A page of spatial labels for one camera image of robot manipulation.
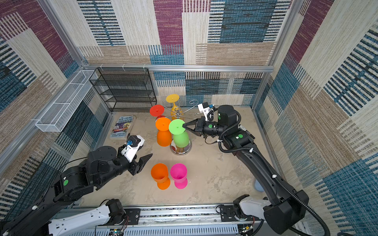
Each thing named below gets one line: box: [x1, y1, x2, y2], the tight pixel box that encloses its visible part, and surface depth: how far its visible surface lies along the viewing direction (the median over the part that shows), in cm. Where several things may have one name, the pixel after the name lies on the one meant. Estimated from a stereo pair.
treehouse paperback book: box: [109, 115, 134, 139], surface depth 108 cm
